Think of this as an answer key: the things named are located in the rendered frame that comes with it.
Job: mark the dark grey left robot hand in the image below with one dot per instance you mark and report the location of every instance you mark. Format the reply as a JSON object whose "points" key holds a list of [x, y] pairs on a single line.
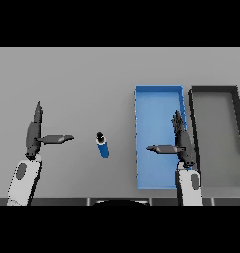
{"points": [[33, 135]]}

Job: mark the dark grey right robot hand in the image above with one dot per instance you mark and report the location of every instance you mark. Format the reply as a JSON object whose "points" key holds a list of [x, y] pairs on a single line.
{"points": [[183, 145]]}

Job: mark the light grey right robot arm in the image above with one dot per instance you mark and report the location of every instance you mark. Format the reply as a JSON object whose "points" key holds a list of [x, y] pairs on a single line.
{"points": [[189, 185]]}

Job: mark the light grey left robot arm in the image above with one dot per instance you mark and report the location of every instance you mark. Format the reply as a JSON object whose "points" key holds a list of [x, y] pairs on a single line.
{"points": [[23, 181]]}

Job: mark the blue bin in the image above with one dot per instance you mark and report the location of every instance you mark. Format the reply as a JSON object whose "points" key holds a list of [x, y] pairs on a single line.
{"points": [[157, 138]]}

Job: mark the dark grey bin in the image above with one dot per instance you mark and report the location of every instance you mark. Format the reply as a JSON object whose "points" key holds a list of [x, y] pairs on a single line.
{"points": [[220, 138]]}

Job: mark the blue pipe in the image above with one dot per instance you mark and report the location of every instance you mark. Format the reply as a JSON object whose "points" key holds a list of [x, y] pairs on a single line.
{"points": [[102, 146]]}

